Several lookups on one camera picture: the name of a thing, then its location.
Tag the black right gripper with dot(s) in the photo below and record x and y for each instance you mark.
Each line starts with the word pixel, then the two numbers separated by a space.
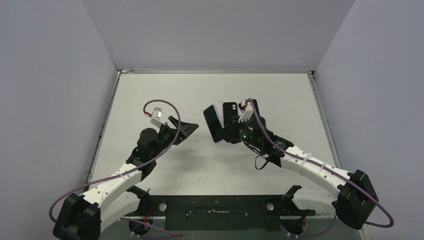
pixel 232 129

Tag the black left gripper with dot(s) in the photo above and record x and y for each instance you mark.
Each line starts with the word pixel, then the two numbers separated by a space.
pixel 185 130

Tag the purple phone black screen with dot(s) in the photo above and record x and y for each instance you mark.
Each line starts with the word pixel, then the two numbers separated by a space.
pixel 255 106

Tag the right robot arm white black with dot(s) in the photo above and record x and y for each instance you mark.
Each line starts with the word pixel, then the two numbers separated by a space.
pixel 332 180

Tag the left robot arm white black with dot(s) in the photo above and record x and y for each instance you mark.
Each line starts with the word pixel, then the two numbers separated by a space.
pixel 85 216

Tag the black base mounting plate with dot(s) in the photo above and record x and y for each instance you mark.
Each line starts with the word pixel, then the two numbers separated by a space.
pixel 220 213

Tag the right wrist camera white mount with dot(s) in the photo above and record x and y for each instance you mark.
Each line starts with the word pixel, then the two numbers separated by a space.
pixel 243 118

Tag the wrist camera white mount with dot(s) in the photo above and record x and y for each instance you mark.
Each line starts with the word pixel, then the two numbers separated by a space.
pixel 155 117
pixel 243 118

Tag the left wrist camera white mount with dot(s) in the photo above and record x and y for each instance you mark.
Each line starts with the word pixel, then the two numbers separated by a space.
pixel 155 117

